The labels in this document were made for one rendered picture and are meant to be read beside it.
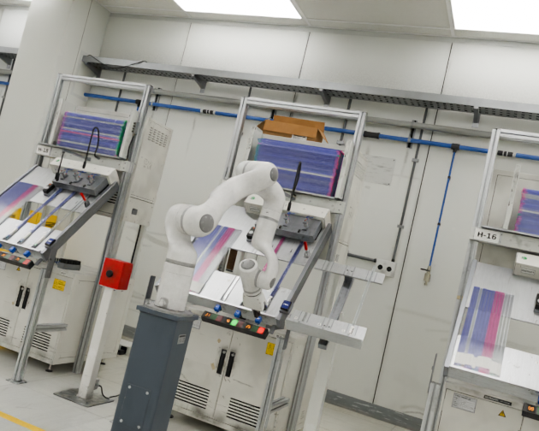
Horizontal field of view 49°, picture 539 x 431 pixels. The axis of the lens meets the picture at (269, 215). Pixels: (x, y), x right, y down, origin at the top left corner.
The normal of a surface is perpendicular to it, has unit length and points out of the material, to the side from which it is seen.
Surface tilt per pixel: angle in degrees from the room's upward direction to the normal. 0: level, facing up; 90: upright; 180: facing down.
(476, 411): 90
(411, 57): 90
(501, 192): 90
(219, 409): 90
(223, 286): 48
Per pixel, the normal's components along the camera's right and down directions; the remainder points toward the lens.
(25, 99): -0.36, -0.15
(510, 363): -0.08, -0.80
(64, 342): 0.90, 0.19
